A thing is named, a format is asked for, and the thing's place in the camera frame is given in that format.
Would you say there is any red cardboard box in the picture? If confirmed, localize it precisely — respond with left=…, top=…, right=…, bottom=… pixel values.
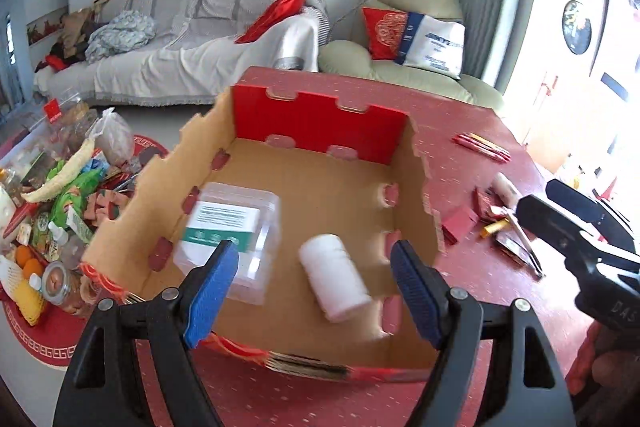
left=80, top=82, right=446, bottom=383

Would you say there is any clear storage bin red label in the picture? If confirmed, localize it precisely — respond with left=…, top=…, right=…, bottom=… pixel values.
left=0, top=89, right=98, bottom=172

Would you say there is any plastic bag with brown contents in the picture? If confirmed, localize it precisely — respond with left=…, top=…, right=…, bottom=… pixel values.
left=90, top=107, right=136, bottom=165

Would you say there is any red flat small box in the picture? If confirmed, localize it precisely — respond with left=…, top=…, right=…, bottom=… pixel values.
left=441, top=207, right=479, bottom=245

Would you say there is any large white plastic bottle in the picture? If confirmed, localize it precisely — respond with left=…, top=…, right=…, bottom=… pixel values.
left=298, top=233, right=372, bottom=323

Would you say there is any grey braided cable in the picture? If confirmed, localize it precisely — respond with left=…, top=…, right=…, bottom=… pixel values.
left=327, top=0, right=386, bottom=38

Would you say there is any red patterned cushion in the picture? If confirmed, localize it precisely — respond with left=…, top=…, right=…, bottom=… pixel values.
left=361, top=7, right=411, bottom=61

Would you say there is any cream dried loofah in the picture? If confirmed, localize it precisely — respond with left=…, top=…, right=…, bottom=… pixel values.
left=22, top=139, right=96, bottom=204

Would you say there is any plain red cushion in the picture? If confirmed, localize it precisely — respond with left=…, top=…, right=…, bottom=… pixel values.
left=235, top=0, right=306, bottom=44

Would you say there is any glass jar with metal lid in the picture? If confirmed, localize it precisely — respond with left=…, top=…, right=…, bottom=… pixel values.
left=41, top=261, right=76, bottom=305

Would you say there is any orange fruit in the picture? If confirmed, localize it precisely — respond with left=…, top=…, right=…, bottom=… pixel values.
left=14, top=246, right=45, bottom=279

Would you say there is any green snack packet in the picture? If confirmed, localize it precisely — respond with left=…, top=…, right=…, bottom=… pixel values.
left=47, top=159, right=108, bottom=228

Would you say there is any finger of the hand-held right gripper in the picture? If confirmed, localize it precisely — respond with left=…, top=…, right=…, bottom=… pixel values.
left=546, top=179, right=640, bottom=259
left=516, top=196, right=609, bottom=259

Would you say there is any white fringed sofa throw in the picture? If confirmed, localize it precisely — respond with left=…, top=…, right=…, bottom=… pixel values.
left=35, top=14, right=321, bottom=105

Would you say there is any crumpled light blue blanket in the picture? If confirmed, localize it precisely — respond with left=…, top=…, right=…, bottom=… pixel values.
left=85, top=11, right=157, bottom=60

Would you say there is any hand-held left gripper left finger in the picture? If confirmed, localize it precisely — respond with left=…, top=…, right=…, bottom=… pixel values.
left=52, top=239, right=241, bottom=427

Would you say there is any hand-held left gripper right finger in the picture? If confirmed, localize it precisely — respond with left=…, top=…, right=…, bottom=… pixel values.
left=390, top=239, right=583, bottom=427

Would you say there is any round dark wall decoration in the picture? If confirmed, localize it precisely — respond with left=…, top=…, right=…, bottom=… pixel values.
left=561, top=0, right=593, bottom=55

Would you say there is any pile of brown clothes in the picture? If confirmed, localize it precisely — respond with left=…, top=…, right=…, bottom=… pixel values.
left=35, top=4, right=108, bottom=72

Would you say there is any clear plastic box green label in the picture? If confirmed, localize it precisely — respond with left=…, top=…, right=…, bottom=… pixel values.
left=172, top=182, right=281, bottom=305

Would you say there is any landscape wall painting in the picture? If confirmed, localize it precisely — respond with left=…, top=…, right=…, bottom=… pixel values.
left=27, top=7, right=68, bottom=45

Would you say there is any white printed tote bag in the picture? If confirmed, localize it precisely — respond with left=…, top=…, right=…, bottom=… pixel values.
left=395, top=12, right=466, bottom=80

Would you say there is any person's right hand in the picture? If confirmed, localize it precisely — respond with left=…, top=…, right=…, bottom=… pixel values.
left=567, top=322, right=640, bottom=413

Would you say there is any dark red small packet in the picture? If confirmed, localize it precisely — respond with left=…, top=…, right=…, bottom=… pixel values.
left=472, top=187, right=496, bottom=220
left=492, top=232, right=536, bottom=265

